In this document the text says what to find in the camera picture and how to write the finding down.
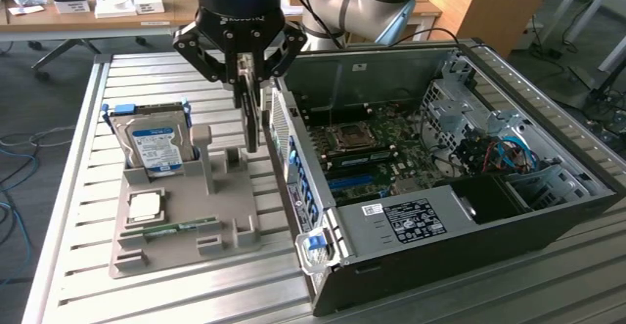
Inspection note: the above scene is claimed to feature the grey power supply unit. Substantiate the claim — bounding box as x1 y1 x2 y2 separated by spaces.
335 186 478 259

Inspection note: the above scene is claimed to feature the graphics card with metal bracket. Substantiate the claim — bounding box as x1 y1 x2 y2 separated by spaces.
232 53 264 153

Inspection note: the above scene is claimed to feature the small white box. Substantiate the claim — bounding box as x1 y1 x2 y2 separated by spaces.
132 0 165 15

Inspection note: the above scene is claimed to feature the metal CPU socket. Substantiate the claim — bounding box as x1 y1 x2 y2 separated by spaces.
326 121 375 152

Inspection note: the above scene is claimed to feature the white table frame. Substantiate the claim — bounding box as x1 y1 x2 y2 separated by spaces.
562 0 626 74

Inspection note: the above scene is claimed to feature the blue expansion slot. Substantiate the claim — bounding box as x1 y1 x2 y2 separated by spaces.
327 175 386 193

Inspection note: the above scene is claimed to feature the grey parts rack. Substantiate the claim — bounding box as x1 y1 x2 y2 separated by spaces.
108 124 266 279

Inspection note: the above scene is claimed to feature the green motherboard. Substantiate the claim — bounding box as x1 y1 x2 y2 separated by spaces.
306 102 440 206

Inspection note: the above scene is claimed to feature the hard disk with blue rails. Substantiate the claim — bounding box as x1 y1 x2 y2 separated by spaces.
100 98 202 178

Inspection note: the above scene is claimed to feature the flat white box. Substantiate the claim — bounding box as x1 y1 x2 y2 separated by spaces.
93 3 137 19

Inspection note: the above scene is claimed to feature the white box with black top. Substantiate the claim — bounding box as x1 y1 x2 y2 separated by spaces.
48 0 92 14

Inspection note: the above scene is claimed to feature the blue case latch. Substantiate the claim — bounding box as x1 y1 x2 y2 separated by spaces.
302 235 327 254

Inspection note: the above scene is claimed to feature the black open PC case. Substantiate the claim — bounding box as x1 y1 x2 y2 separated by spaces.
258 37 625 317

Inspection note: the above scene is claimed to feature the white card with red mark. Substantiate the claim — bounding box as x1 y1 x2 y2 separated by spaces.
7 4 45 16

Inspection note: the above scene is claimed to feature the silver CPU chip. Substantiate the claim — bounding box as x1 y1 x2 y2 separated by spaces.
127 194 167 224

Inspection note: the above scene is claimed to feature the silver metal disk bay cage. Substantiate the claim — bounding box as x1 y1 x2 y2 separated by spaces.
419 48 595 211

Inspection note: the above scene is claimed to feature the silver chipset heatsink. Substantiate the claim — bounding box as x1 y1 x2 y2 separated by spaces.
394 179 427 196

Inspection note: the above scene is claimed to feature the blue SATA wire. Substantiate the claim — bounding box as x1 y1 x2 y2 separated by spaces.
492 135 542 174

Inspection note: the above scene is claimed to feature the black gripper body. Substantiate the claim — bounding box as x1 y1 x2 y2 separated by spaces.
192 0 287 54

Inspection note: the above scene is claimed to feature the wooden cabinet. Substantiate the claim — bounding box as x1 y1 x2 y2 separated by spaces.
408 0 562 57

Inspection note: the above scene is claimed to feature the wooden desk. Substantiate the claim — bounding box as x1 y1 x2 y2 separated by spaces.
0 0 444 81

